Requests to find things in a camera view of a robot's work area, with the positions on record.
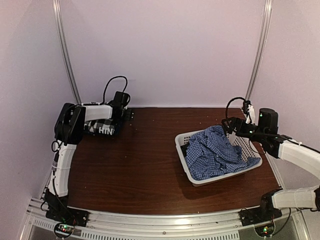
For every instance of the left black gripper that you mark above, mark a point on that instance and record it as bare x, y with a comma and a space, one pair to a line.
129, 116

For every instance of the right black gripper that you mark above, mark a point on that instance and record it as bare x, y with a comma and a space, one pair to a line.
235, 121

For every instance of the blue checked long sleeve shirt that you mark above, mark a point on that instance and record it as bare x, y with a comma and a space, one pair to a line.
210, 154

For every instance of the white plastic laundry basket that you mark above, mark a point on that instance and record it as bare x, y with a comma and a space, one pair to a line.
247, 151

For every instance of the black white plaid shirt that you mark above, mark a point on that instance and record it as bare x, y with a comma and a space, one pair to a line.
96, 124

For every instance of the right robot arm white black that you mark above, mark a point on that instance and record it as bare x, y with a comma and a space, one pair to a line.
281, 147

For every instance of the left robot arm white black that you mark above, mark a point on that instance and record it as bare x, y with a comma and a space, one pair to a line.
74, 121

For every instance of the black garment in basket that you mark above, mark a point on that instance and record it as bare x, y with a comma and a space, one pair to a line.
184, 149

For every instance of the right circuit board with leds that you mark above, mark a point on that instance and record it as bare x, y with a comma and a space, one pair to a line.
265, 230

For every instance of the circuit board with leds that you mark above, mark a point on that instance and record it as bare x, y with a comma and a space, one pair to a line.
62, 230
265, 230

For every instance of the left circuit board with leds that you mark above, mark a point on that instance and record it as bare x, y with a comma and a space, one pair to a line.
62, 230

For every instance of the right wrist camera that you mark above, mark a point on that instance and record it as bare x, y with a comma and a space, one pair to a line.
245, 106

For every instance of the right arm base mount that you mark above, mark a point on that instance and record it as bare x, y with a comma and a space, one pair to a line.
257, 215

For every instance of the front aluminium rail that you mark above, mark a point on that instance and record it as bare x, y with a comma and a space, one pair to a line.
224, 225

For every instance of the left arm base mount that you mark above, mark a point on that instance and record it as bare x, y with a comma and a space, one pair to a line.
75, 217

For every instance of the right aluminium frame post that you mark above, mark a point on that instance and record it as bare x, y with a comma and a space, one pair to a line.
263, 36

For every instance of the aluminium frame post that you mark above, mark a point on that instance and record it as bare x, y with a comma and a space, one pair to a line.
263, 36
64, 50

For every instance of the left aluminium frame post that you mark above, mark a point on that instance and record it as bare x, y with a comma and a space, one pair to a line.
64, 50

